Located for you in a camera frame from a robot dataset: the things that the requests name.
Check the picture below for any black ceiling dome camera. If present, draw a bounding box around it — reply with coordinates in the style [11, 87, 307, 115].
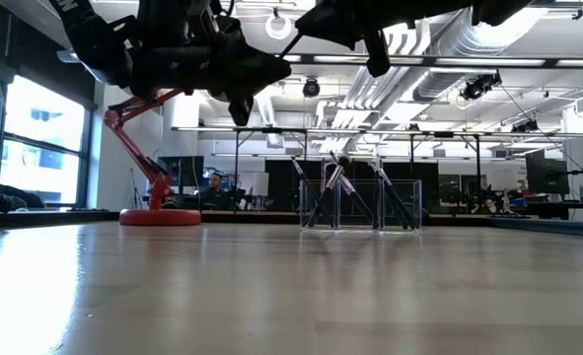
[301, 76, 322, 100]

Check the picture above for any pointed-tip black makeup brush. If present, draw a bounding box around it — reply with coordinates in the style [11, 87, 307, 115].
[289, 156, 335, 229]

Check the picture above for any black computer monitor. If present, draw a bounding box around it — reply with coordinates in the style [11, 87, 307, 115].
[524, 149, 571, 196]
[156, 155, 206, 189]

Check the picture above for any clear acrylic brush organizer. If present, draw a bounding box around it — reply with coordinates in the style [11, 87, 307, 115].
[299, 178, 424, 233]

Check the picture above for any black ceiling spotlight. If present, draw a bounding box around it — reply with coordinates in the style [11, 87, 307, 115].
[459, 71, 503, 103]

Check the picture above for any person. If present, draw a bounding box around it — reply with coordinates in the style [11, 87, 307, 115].
[197, 172, 234, 212]

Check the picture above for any white ring light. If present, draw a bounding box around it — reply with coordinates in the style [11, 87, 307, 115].
[263, 10, 294, 42]

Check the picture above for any black bag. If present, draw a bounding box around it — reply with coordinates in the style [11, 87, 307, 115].
[0, 180, 46, 214]

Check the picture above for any red desk lamp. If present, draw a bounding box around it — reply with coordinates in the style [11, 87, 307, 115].
[103, 86, 203, 227]

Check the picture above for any short angled makeup brush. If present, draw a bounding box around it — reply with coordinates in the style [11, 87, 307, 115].
[375, 166, 419, 231]

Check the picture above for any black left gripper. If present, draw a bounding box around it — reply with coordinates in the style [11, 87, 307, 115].
[130, 0, 294, 128]

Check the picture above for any round-tipped black makeup brush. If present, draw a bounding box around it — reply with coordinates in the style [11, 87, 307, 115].
[326, 150, 377, 228]

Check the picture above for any black shelving unit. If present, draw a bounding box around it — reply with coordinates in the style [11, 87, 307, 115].
[0, 209, 583, 239]

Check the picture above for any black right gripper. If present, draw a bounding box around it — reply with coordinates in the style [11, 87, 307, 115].
[294, 0, 474, 79]

